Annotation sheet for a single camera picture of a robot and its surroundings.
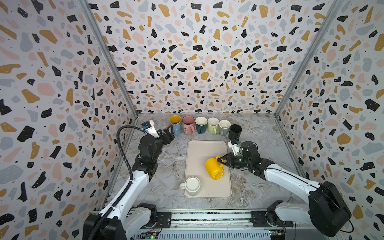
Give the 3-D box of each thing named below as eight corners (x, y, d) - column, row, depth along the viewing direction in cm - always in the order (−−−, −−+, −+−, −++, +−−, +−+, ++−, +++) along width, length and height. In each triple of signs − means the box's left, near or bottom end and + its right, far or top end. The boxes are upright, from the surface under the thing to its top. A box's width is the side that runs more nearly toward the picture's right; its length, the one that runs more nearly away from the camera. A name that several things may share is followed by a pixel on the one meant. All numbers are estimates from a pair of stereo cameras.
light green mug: (207, 138, 109) (208, 129, 101) (207, 126, 117) (207, 117, 109) (218, 138, 109) (220, 129, 101) (217, 126, 117) (218, 117, 109)
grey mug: (218, 139, 109) (220, 130, 100) (217, 129, 115) (218, 119, 106) (229, 139, 109) (231, 130, 100) (227, 129, 115) (229, 119, 107)
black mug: (229, 144, 106) (232, 135, 99) (228, 132, 113) (230, 124, 105) (240, 144, 106) (243, 136, 99) (238, 132, 113) (240, 124, 105)
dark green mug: (199, 137, 110) (199, 127, 100) (193, 129, 114) (192, 119, 105) (209, 133, 113) (210, 122, 103) (203, 125, 117) (203, 114, 108)
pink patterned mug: (182, 138, 109) (181, 127, 100) (183, 126, 117) (182, 115, 107) (194, 138, 109) (194, 128, 100) (195, 126, 117) (195, 115, 108)
